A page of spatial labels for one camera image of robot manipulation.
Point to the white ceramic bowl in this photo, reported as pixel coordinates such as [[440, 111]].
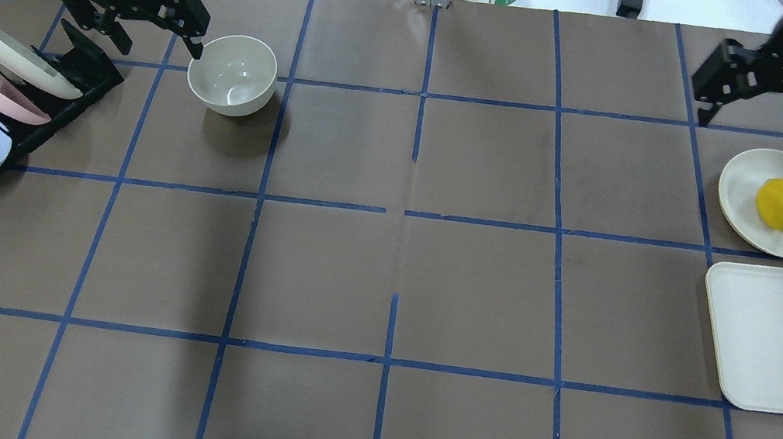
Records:
[[235, 76]]

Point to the cream round plate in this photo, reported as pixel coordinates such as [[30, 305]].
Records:
[[751, 198]]

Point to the beige plate in rack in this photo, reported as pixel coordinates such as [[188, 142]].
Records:
[[32, 68]]

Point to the black dish rack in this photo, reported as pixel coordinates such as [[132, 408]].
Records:
[[23, 114]]

